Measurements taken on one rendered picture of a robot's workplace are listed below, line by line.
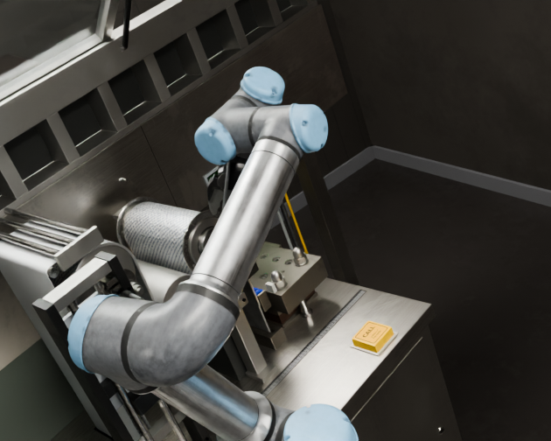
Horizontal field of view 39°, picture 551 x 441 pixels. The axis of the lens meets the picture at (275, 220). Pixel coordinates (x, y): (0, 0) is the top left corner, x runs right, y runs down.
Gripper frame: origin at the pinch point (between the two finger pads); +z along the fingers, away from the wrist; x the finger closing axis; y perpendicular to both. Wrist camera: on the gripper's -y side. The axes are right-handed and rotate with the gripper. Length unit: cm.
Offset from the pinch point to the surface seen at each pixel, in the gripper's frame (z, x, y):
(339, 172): 188, -94, 200
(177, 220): 14.1, 8.3, 8.0
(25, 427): 61, 35, -23
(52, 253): 2.4, 31.7, -14.1
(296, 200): 194, -70, 180
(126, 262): 10.6, 18.0, -7.9
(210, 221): 11.0, 1.5, 6.5
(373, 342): 23.7, -39.4, -10.5
